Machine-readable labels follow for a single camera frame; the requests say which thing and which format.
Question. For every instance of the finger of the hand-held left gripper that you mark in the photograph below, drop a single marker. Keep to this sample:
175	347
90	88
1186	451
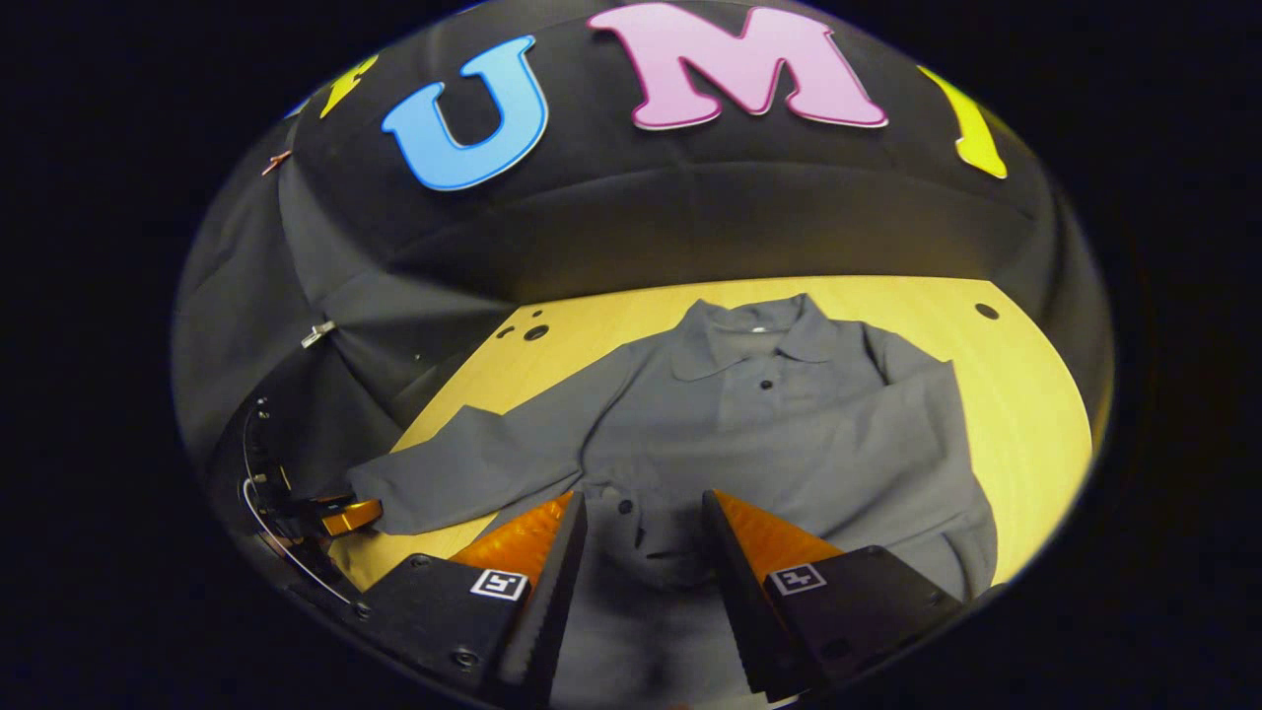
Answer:
353	517

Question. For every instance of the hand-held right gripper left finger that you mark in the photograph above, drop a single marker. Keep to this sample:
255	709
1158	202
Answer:
552	592

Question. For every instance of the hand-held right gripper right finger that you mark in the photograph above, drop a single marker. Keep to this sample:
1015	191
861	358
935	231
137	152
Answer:
735	592

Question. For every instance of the grey long-sleeved polo shirt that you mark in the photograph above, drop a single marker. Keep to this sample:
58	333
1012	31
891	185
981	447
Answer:
789	424

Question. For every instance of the white cloth clip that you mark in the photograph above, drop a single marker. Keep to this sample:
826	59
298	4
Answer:
317	333

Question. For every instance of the orange cloth clip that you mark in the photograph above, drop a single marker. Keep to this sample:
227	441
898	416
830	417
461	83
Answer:
276	161

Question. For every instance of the black backdrop cloth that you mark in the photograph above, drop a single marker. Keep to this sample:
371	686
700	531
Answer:
641	217

